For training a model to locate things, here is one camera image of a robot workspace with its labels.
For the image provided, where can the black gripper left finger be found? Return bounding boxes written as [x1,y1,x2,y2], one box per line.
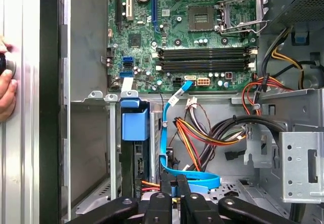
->
[66,173,175,224]

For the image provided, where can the blue cable clip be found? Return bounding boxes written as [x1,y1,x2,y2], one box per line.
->
[293,30,311,44]

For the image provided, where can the orange red disk power wire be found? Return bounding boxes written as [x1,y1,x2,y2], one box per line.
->
[141,117,248,192]

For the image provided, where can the blue data wire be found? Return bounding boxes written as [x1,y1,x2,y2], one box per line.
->
[159,80,221,193]

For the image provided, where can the person's hand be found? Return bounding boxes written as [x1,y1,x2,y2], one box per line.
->
[0,35,18,122]

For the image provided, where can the white brown panel wires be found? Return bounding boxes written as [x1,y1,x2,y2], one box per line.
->
[186,96,213,143]

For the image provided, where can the black open PC case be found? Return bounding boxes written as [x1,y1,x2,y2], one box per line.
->
[39,0,324,224]

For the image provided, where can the metal socket cover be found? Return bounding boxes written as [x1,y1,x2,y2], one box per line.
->
[219,0,268,33]

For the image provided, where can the blue expansion slot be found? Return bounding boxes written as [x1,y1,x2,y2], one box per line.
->
[151,0,159,33]

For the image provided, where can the metal drive cage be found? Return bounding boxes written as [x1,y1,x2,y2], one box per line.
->
[231,88,324,204]

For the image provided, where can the white-latched RAM slot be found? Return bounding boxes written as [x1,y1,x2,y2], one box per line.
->
[151,52,258,60]
[154,65,257,73]

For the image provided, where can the CPU socket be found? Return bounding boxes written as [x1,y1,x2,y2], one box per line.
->
[187,6,216,31]

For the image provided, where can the red orange wire bundle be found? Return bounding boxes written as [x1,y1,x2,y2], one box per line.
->
[241,73,296,116]

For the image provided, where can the yellow black power wire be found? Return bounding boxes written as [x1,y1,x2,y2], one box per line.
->
[262,26,306,90]

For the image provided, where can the metal disk bay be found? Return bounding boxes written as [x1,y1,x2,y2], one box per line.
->
[75,89,165,214]

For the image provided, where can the grey power supply unit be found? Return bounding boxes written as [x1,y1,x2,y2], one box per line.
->
[260,0,324,34]

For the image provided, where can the wire locking lever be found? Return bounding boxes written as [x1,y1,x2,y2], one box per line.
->
[219,18,269,36]

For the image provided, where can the black expansion slot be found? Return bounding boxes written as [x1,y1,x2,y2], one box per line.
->
[115,0,123,31]

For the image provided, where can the black-latched RAM slot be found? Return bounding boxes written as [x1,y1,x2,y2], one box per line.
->
[156,59,257,66]
[156,47,258,54]

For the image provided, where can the small round black tool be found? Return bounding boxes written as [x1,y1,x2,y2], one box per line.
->
[0,52,17,77]

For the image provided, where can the white expansion slot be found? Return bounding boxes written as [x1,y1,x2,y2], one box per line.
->
[126,0,134,21]

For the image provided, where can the green motherboard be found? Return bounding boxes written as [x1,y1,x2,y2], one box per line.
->
[107,0,261,93]

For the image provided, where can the black cable bundle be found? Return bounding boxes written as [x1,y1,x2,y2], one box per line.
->
[202,115,288,169]

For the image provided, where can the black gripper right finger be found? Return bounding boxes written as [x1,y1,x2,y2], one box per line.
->
[176,174,298,224]

